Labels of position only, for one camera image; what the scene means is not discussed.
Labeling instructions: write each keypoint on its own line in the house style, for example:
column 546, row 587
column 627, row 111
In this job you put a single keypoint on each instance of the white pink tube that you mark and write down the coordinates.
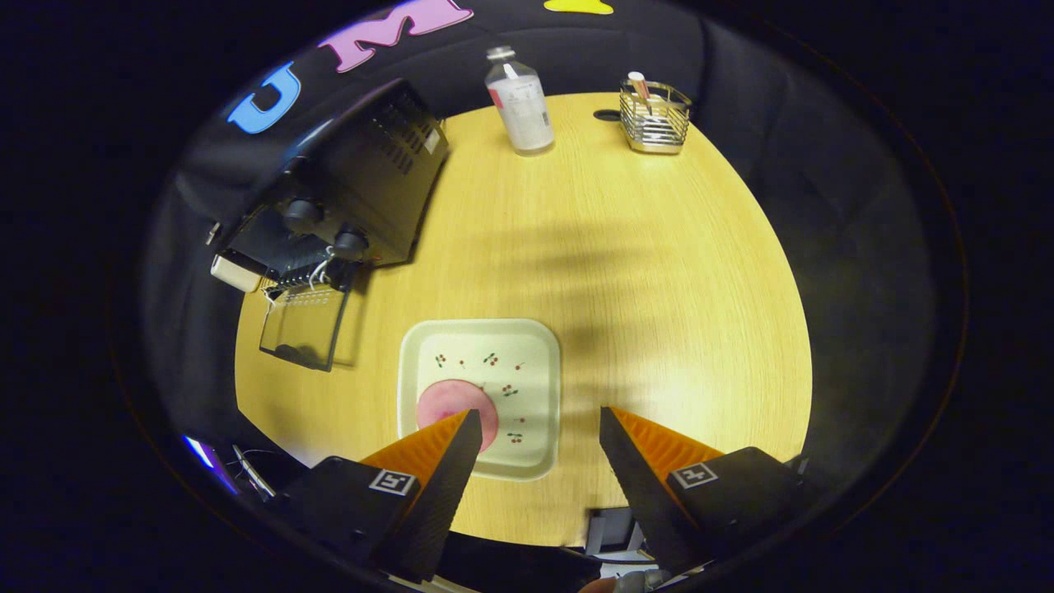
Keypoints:
column 639, row 84

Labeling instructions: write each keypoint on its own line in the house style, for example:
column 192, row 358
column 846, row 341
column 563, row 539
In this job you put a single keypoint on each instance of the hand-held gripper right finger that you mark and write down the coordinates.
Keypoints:
column 642, row 494

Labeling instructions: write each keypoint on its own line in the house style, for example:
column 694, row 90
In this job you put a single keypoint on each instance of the round pink food slice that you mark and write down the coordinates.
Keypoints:
column 449, row 403

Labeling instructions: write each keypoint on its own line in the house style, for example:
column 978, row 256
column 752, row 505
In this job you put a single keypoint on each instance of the silver cloth clip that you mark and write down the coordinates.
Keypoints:
column 212, row 233

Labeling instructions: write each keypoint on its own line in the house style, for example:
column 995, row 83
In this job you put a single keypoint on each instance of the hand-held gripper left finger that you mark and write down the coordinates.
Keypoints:
column 449, row 494

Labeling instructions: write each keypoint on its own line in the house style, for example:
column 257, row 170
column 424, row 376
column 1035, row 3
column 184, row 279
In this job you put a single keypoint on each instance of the black table grommet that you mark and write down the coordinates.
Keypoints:
column 608, row 115

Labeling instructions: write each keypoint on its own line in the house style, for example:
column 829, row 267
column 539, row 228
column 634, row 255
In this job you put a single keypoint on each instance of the clear bottle with white label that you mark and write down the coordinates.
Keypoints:
column 523, row 107

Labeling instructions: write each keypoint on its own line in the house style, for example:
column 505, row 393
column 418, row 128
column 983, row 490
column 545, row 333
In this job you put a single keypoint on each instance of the cream square plate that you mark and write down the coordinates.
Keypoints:
column 510, row 354

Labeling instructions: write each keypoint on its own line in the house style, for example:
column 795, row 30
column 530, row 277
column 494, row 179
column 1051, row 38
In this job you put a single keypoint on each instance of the grey rectangular object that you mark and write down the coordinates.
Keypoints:
column 611, row 531

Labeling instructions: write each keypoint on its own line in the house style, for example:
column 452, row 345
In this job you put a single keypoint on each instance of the black toaster oven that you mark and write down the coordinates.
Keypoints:
column 387, row 189

